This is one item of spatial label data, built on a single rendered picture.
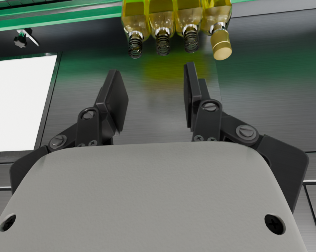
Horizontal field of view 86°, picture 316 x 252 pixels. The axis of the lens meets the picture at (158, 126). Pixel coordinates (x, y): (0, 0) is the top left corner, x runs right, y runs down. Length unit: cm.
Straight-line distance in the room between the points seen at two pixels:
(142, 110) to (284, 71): 41
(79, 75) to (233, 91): 45
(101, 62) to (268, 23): 54
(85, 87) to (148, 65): 19
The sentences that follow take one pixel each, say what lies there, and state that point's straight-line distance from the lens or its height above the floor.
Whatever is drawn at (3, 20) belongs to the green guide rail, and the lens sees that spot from 73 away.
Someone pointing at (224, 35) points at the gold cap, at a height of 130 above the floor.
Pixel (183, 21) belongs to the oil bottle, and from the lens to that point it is 40.
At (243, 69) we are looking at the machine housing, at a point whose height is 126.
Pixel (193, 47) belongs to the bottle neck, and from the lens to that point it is 39.
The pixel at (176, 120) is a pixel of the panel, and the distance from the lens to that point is 42.
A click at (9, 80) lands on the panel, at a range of 72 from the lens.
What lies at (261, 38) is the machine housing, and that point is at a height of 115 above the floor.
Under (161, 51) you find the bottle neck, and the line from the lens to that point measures 39.
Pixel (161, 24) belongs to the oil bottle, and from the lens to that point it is 40.
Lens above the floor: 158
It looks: 21 degrees down
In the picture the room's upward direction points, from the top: 179 degrees clockwise
